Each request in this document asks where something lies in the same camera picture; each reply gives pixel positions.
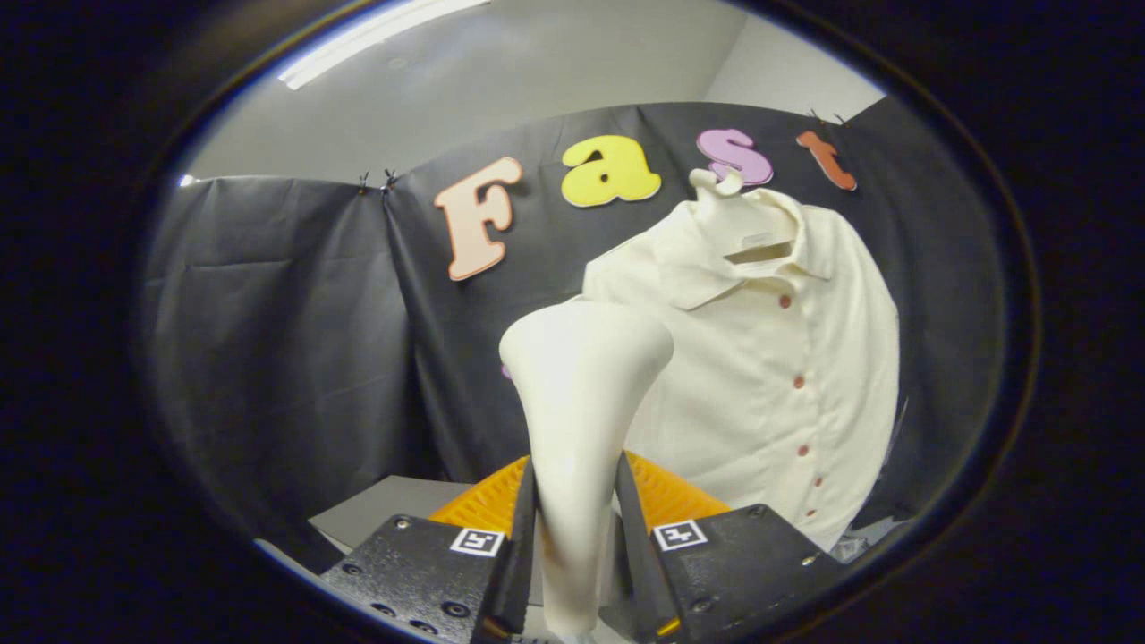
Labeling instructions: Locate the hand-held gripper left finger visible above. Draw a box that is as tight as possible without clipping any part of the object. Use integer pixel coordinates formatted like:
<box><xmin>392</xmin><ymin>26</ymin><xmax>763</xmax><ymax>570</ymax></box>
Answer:
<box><xmin>318</xmin><ymin>456</ymin><xmax>538</xmax><ymax>640</ymax></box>

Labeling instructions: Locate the grey drawer cabinet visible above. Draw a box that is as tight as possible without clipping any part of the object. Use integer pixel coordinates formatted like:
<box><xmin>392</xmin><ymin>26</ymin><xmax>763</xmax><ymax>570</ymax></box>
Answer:
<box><xmin>309</xmin><ymin>474</ymin><xmax>475</xmax><ymax>555</ymax></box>

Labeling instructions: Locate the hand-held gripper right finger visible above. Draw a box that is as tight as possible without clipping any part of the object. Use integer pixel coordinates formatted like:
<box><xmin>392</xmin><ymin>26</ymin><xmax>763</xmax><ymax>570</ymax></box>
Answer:
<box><xmin>615</xmin><ymin>452</ymin><xmax>846</xmax><ymax>640</ymax></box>

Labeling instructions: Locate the white garment steamer head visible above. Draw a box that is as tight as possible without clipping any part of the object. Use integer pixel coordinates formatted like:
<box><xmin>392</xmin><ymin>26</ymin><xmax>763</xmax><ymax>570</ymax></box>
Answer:
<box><xmin>498</xmin><ymin>300</ymin><xmax>674</xmax><ymax>638</ymax></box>

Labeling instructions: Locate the white plastic hanger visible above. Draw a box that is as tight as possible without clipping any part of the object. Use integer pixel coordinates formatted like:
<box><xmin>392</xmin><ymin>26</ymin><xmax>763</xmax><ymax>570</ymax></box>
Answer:
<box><xmin>689</xmin><ymin>168</ymin><xmax>799</xmax><ymax>267</ymax></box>

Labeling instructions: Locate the cream button-up shirt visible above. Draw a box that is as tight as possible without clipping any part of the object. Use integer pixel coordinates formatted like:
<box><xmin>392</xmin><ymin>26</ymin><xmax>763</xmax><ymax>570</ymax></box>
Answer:
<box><xmin>572</xmin><ymin>186</ymin><xmax>901</xmax><ymax>553</ymax></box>

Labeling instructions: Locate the black backdrop cloth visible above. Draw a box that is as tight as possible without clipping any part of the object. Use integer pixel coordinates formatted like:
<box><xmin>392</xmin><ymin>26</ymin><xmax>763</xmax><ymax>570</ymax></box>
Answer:
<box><xmin>148</xmin><ymin>97</ymin><xmax>1021</xmax><ymax>573</ymax></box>

